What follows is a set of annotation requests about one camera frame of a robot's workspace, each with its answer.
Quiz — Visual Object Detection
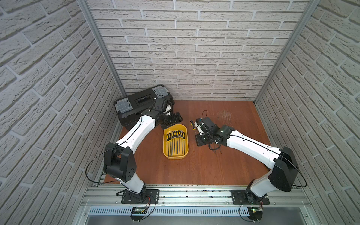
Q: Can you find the yellow plastic tray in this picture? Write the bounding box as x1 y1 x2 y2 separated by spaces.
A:
162 124 189 160

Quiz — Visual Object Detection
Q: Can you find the black yellow file ten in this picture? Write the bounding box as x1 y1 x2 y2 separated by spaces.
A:
190 120 196 130

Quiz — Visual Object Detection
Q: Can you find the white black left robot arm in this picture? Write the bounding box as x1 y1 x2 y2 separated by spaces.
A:
103 95 182 195

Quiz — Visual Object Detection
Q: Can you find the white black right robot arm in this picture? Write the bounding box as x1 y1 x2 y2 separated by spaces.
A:
196 124 299 203

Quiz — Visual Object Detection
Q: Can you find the black plastic toolbox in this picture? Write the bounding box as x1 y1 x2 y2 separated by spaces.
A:
114 84 174 131

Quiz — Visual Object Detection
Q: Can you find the right controller board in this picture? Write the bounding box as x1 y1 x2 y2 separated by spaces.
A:
247 207 263 222

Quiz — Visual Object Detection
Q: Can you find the controller board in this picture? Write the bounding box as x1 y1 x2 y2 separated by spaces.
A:
247 207 263 222
130 206 149 222

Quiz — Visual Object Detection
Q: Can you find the left controller board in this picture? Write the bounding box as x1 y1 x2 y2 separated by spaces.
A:
130 206 149 222

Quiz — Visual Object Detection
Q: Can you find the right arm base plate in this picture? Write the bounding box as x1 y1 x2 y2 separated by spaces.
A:
230 189 270 205

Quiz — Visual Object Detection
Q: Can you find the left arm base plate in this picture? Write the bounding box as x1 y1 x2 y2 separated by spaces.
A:
121 189 160 204

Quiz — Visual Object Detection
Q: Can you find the aluminium front rail frame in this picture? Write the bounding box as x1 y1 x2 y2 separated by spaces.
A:
73 184 320 225

